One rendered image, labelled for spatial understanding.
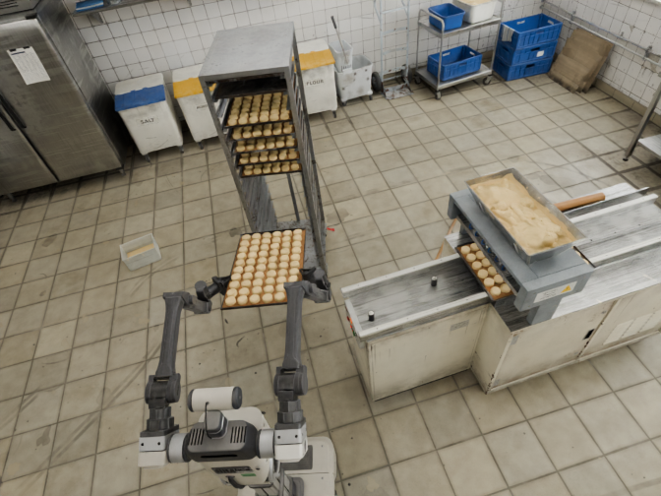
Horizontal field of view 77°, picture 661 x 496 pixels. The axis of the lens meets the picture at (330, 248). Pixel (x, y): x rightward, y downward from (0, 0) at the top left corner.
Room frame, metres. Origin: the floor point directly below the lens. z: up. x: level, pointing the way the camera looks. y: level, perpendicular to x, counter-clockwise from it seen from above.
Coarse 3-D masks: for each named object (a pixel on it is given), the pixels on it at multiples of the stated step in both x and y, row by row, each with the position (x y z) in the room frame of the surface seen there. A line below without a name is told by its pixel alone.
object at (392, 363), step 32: (384, 288) 1.38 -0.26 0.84; (416, 288) 1.34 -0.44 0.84; (448, 288) 1.31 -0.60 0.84; (480, 288) 1.28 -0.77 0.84; (384, 320) 1.17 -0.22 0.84; (448, 320) 1.14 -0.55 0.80; (480, 320) 1.17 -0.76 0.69; (384, 352) 1.08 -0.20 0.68; (416, 352) 1.11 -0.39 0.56; (448, 352) 1.14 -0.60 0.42; (384, 384) 1.07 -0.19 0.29; (416, 384) 1.11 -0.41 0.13
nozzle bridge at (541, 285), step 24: (456, 192) 1.70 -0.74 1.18; (456, 216) 1.66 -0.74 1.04; (480, 216) 1.49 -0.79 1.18; (480, 240) 1.44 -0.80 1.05; (504, 240) 1.30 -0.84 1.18; (504, 264) 1.17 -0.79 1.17; (528, 264) 1.14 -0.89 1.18; (552, 264) 1.12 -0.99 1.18; (576, 264) 1.10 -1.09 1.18; (528, 288) 1.01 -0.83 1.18; (552, 288) 1.01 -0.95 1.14; (576, 288) 1.04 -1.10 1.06; (552, 312) 1.03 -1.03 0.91
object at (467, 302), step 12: (648, 240) 1.38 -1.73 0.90; (660, 240) 1.37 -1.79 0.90; (612, 252) 1.34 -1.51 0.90; (624, 252) 1.33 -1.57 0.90; (636, 252) 1.34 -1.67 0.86; (600, 264) 1.30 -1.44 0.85; (456, 300) 1.19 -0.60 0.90; (468, 300) 1.17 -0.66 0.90; (480, 300) 1.18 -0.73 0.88; (420, 312) 1.15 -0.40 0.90; (432, 312) 1.14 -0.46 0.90; (444, 312) 1.14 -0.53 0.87; (384, 324) 1.11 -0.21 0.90; (396, 324) 1.10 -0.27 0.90; (408, 324) 1.11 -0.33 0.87; (360, 336) 1.07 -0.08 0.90; (372, 336) 1.08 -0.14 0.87
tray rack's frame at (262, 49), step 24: (288, 24) 2.74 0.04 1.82; (216, 48) 2.52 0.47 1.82; (240, 48) 2.47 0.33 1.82; (264, 48) 2.42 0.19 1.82; (288, 48) 2.36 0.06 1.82; (216, 72) 2.20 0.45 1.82; (240, 72) 2.16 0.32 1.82; (264, 72) 2.15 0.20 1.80; (312, 144) 2.75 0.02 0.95; (312, 240) 2.51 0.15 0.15; (312, 264) 2.24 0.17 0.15
